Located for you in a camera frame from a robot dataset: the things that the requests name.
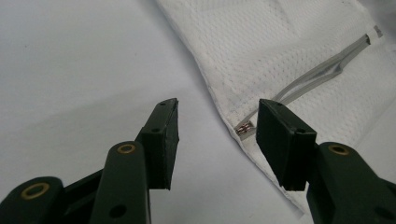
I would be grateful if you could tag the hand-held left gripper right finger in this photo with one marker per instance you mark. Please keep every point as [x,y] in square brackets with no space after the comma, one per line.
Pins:
[286,146]

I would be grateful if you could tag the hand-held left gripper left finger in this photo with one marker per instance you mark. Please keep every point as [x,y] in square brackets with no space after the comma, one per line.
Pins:
[160,146]

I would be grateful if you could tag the white mesh laundry bag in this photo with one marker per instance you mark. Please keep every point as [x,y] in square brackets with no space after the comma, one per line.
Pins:
[264,56]

